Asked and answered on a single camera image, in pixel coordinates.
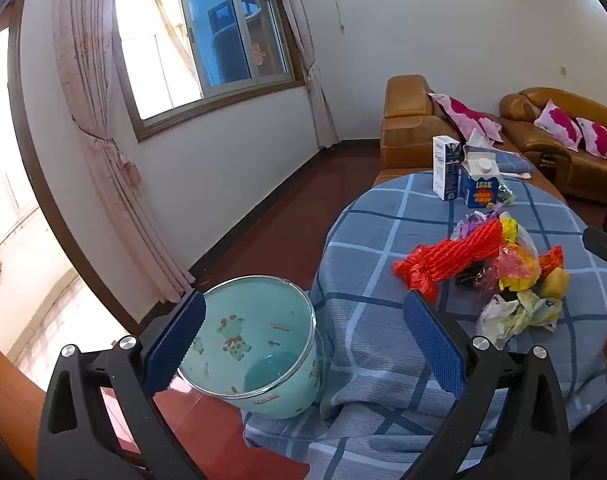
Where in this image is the black foam net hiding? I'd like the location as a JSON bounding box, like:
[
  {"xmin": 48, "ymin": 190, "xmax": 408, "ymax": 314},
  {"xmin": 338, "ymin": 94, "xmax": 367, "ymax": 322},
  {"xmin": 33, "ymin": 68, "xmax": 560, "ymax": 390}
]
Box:
[{"xmin": 451, "ymin": 267, "xmax": 491, "ymax": 288}]

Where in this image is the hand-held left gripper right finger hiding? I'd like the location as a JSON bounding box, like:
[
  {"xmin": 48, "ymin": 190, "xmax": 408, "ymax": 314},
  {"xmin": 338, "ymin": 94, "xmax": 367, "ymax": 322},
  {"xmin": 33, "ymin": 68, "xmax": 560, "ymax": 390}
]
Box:
[{"xmin": 402, "ymin": 290, "xmax": 571, "ymax": 480}]

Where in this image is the brown leather armchair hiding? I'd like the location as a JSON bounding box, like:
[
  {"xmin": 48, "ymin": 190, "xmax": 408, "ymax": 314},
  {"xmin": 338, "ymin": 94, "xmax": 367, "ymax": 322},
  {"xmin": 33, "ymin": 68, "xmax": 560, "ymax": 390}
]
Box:
[{"xmin": 380, "ymin": 75, "xmax": 504, "ymax": 171}]

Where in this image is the purple wrapper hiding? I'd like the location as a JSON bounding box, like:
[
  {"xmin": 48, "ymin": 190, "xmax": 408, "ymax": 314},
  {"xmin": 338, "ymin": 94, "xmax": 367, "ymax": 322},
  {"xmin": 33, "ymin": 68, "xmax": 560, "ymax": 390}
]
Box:
[{"xmin": 451, "ymin": 211, "xmax": 499, "ymax": 241}]

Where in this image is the tall white blue carton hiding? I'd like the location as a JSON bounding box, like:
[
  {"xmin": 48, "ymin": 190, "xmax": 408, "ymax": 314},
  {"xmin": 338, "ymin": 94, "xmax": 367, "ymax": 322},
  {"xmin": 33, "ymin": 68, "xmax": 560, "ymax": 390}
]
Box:
[{"xmin": 432, "ymin": 135, "xmax": 464, "ymax": 202}]

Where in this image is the blue carton white top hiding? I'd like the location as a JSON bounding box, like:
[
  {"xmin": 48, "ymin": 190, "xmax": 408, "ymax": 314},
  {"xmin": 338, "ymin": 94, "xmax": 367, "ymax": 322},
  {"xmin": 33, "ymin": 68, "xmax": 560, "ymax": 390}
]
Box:
[{"xmin": 459, "ymin": 152, "xmax": 500, "ymax": 210}]

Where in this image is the small red foam net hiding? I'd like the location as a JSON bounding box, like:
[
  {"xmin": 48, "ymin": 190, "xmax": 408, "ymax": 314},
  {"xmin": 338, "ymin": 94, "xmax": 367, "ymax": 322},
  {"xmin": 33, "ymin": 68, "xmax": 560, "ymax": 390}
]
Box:
[{"xmin": 538, "ymin": 245, "xmax": 565, "ymax": 278}]

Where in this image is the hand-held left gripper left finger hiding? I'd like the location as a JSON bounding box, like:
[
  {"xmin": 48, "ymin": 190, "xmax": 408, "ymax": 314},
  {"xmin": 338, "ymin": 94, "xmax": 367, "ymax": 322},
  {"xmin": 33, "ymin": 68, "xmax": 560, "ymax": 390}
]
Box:
[{"xmin": 37, "ymin": 289, "xmax": 207, "ymax": 480}]

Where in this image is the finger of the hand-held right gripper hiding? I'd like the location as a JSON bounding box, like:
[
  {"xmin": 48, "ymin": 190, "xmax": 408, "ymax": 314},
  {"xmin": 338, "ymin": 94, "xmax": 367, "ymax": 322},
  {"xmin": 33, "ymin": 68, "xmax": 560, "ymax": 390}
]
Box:
[{"xmin": 582, "ymin": 225, "xmax": 607, "ymax": 263}]

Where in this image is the blue plaid tablecloth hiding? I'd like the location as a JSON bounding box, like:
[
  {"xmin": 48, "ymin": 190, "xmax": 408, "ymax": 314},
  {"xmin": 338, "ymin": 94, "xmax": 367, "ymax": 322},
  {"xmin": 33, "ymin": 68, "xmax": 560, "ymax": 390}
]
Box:
[{"xmin": 243, "ymin": 170, "xmax": 607, "ymax": 480}]

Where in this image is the teal cartoon print trash bin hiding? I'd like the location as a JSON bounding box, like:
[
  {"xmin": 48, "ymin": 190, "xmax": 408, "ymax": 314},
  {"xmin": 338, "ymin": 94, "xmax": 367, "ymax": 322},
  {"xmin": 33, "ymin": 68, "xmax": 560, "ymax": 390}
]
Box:
[{"xmin": 177, "ymin": 275, "xmax": 320, "ymax": 420}]

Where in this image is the white plastic wrapper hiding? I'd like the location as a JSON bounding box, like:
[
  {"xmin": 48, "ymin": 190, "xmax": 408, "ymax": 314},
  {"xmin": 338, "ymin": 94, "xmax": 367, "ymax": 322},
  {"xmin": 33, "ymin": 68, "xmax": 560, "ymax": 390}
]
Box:
[{"xmin": 476, "ymin": 290, "xmax": 564, "ymax": 351}]

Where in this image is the brown leather sofa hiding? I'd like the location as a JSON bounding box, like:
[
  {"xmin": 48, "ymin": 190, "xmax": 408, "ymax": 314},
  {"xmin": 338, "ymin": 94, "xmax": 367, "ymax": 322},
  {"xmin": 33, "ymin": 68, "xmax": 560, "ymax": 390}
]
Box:
[{"xmin": 498, "ymin": 87, "xmax": 607, "ymax": 203}]

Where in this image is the long pink curtain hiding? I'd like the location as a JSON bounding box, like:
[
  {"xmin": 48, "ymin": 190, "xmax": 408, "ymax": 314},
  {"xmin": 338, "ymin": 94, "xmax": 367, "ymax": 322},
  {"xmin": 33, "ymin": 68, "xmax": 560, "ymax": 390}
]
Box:
[
  {"xmin": 268, "ymin": 0, "xmax": 340, "ymax": 148},
  {"xmin": 53, "ymin": 0, "xmax": 196, "ymax": 306}
]

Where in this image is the brown door frame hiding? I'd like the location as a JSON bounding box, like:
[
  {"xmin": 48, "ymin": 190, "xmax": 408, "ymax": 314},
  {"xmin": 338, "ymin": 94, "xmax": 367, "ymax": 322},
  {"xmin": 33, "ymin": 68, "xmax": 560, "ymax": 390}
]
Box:
[{"xmin": 6, "ymin": 0, "xmax": 196, "ymax": 331}]

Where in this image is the pink white pillow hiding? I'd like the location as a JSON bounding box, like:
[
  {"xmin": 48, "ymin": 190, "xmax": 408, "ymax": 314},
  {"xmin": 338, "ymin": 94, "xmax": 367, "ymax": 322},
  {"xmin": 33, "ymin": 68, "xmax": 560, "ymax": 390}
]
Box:
[
  {"xmin": 576, "ymin": 117, "xmax": 607, "ymax": 158},
  {"xmin": 533, "ymin": 99, "xmax": 584, "ymax": 152},
  {"xmin": 428, "ymin": 92, "xmax": 504, "ymax": 143}
]

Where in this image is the wooden door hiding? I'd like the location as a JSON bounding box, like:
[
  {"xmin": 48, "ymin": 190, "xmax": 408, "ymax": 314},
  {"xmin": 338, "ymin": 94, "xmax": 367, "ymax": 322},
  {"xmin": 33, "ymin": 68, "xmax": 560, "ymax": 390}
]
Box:
[{"xmin": 0, "ymin": 332, "xmax": 49, "ymax": 480}]

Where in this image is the window with brown frame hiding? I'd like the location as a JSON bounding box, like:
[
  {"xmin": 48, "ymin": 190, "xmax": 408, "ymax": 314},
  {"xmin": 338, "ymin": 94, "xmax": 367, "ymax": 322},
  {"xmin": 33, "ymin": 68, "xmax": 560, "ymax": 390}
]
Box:
[{"xmin": 114, "ymin": 0, "xmax": 304, "ymax": 142}]

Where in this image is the yellow fruit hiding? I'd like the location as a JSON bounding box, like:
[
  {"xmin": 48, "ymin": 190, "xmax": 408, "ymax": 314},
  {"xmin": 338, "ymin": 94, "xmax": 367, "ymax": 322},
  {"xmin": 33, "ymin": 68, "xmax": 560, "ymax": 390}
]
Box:
[{"xmin": 538, "ymin": 267, "xmax": 570, "ymax": 301}]

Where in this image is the folded blue blanket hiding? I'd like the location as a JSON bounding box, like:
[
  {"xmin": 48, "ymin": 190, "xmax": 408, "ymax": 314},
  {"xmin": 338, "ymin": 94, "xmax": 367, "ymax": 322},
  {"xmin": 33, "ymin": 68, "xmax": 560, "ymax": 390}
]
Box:
[{"xmin": 493, "ymin": 152, "xmax": 534, "ymax": 176}]

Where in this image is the red foam fruit net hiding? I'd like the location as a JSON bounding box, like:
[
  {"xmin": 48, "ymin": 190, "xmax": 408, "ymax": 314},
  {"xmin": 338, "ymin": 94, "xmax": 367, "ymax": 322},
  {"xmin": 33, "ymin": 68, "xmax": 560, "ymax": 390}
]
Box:
[{"xmin": 392, "ymin": 219, "xmax": 504, "ymax": 303}]

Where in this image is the dark dotted shiny packet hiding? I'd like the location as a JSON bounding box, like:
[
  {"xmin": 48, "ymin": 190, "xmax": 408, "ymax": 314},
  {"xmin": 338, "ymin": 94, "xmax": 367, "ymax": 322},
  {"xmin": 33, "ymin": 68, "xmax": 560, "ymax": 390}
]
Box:
[{"xmin": 496, "ymin": 180, "xmax": 517, "ymax": 208}]

